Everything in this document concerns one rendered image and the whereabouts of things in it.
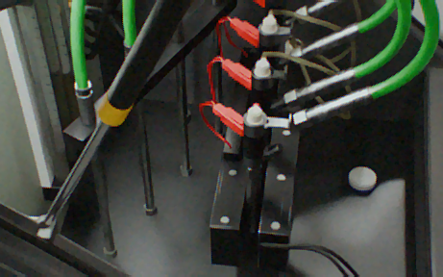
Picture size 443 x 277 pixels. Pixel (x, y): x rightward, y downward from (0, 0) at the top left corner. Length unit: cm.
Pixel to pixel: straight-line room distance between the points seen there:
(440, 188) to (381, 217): 14
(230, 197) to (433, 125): 32
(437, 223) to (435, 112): 20
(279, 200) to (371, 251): 20
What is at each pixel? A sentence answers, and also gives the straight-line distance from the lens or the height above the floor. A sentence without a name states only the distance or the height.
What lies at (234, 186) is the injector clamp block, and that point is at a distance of 120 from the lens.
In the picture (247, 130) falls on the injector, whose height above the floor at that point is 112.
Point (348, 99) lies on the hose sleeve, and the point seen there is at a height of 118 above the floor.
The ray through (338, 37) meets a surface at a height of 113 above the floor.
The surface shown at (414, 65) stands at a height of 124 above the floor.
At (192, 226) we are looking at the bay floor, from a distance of 135.
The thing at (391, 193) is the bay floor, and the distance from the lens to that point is 141.
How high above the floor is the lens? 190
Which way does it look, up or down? 47 degrees down
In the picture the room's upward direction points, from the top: 1 degrees counter-clockwise
